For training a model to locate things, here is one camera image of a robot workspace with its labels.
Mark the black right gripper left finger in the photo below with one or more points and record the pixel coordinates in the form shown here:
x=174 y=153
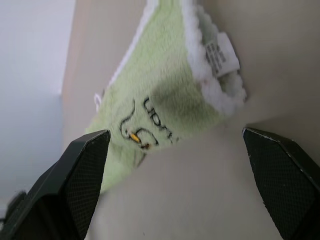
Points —
x=65 y=185

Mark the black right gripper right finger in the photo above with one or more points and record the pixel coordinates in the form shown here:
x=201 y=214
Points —
x=285 y=180

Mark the light green fluffy towel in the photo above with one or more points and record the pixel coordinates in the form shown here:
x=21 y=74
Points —
x=162 y=82

